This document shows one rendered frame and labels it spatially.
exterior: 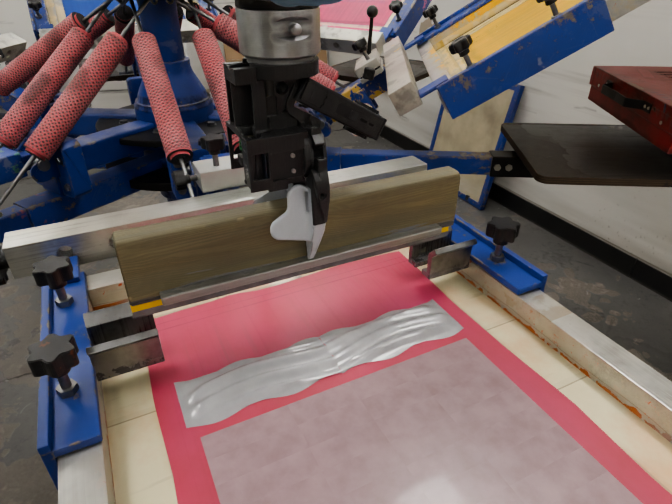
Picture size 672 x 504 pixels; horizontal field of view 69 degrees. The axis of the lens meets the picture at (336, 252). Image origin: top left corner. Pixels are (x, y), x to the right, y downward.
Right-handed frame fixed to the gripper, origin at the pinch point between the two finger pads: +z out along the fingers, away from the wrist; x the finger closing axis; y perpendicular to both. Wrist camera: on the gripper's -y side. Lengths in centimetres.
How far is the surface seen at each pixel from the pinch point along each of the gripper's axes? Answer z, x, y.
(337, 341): 13.0, 4.5, -1.6
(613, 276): 109, -73, -193
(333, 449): 13.7, 17.8, 5.4
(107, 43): -12, -70, 13
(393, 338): 12.9, 7.2, -8.1
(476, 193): 101, -166, -184
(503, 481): 13.7, 27.9, -7.3
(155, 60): -10, -63, 5
